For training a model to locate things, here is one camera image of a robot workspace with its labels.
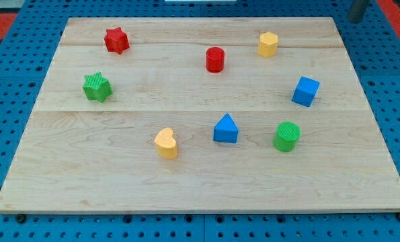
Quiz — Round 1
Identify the red star block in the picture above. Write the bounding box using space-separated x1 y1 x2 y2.
104 27 130 54

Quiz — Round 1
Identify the yellow hexagon block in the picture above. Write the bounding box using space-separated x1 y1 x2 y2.
257 32 279 58

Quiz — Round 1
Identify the wooden board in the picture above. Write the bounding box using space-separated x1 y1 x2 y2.
0 17 400 214

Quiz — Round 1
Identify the green cylinder block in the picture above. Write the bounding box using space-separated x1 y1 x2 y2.
273 121 301 152

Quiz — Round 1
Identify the blue cube block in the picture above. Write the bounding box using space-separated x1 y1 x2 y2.
291 77 320 107

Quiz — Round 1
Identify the red cylinder block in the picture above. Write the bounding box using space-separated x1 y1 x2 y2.
205 47 225 73

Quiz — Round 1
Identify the yellow heart block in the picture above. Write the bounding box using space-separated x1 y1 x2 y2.
154 128 178 159

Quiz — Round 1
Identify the blue triangle block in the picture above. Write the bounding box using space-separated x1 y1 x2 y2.
212 114 239 143

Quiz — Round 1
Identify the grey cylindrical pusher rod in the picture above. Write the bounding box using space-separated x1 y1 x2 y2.
346 0 370 24

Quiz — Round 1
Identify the green star block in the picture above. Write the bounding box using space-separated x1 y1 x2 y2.
83 72 113 103

